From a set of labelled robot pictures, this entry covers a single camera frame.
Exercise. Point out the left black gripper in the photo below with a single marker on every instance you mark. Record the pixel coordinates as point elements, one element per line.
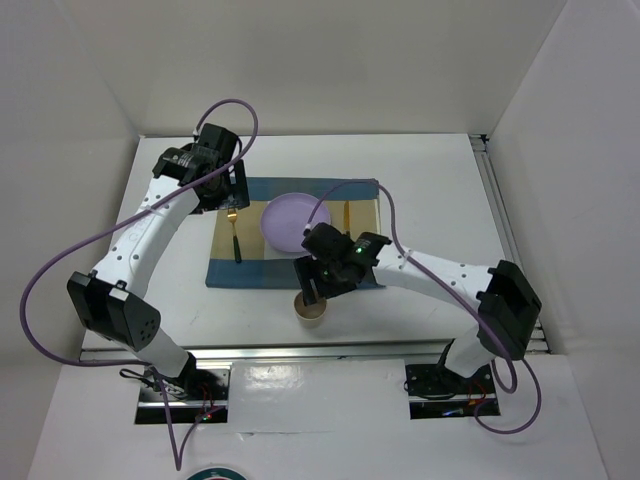
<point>226,200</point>

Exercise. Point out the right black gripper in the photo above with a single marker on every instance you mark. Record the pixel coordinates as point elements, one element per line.
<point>307,268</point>

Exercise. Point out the green handled gold fork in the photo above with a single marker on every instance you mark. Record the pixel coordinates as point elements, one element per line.
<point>232,218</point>

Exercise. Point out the beige cup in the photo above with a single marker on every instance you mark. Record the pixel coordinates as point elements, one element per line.
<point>309,316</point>

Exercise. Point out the purple plate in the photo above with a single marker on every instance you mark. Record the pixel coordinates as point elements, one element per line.
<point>284,219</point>

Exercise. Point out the blue tan white placemat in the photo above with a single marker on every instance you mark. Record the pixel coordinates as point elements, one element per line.
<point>263,267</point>

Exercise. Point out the green handled gold knife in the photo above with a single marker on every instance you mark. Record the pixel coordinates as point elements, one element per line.
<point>346,218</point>

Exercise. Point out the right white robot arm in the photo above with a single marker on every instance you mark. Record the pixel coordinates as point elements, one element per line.
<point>500,299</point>

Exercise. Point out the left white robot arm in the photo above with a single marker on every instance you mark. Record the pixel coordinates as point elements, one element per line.
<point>110,299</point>

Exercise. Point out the green round sticker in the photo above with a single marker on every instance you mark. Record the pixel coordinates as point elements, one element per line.
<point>217,473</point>

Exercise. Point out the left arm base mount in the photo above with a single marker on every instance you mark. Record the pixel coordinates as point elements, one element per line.
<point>211,402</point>

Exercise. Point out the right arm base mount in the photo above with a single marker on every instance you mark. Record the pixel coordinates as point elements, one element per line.
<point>432,395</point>

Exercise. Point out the right aluminium rail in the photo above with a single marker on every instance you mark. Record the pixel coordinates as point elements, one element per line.
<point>479,145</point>

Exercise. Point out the aluminium rail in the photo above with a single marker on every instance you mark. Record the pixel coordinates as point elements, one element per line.
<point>403,349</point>
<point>479,145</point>

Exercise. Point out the front aluminium rail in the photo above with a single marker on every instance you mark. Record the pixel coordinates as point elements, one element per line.
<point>403,349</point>

